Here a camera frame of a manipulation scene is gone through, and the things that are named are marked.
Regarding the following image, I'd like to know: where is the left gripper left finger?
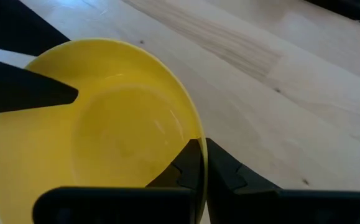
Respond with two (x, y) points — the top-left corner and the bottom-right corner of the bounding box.
(145, 138), (205, 191)

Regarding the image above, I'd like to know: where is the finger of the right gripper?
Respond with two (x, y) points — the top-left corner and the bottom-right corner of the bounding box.
(0, 0), (71, 57)
(0, 55), (80, 116)

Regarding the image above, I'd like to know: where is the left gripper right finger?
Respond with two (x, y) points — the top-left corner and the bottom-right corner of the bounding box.
(206, 138), (282, 224)

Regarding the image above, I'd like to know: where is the yellow plastic bowl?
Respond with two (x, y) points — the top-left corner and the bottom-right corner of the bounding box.
(0, 37), (209, 224)

